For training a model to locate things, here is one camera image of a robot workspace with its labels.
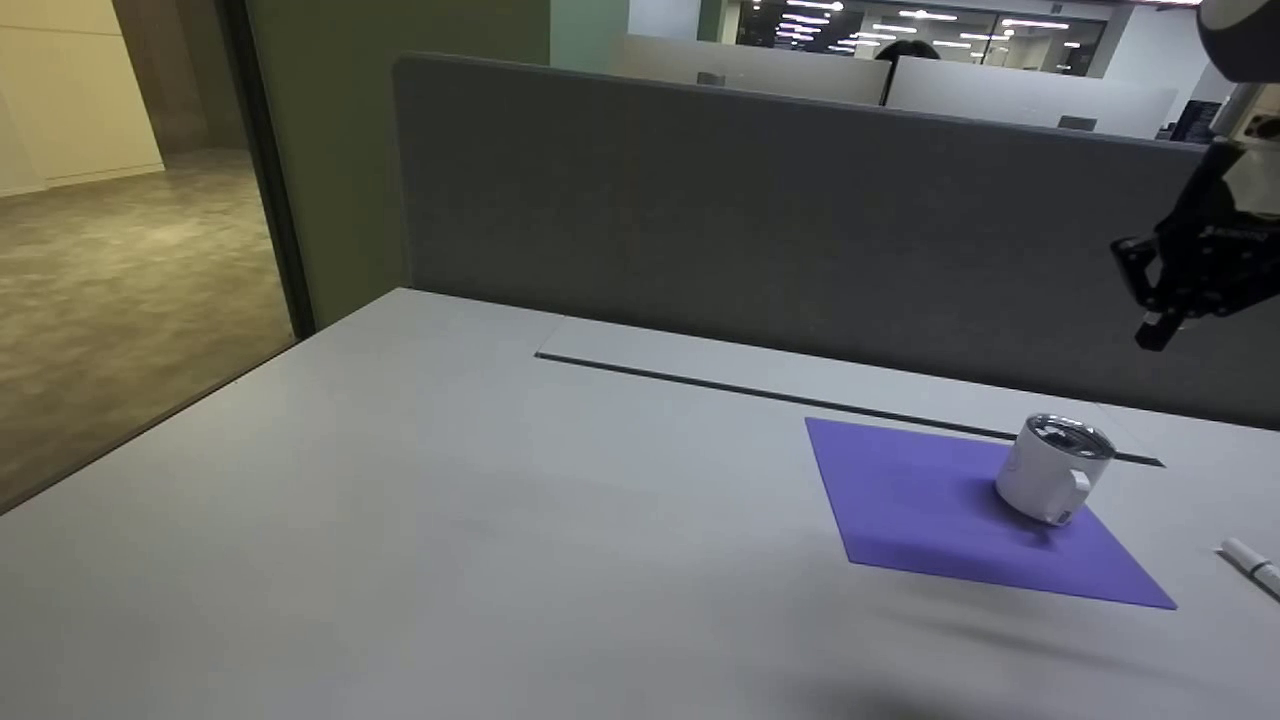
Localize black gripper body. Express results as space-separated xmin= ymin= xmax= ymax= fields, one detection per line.
xmin=1158 ymin=141 xmax=1280 ymax=322

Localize black lid slider piece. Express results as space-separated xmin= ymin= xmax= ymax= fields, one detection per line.
xmin=1028 ymin=417 xmax=1112 ymax=463

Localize small metal cup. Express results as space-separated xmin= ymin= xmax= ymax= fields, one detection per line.
xmin=992 ymin=413 xmax=1119 ymax=533

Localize white marker pen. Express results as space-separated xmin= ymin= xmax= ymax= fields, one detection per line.
xmin=1216 ymin=537 xmax=1280 ymax=603

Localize purple rectangular mat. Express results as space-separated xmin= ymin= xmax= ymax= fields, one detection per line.
xmin=802 ymin=417 xmax=1178 ymax=617

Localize grey fabric desk partition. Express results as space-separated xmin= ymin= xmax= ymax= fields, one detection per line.
xmin=392 ymin=53 xmax=1280 ymax=434

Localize dark door frame post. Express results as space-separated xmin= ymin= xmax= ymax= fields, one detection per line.
xmin=216 ymin=0 xmax=321 ymax=339

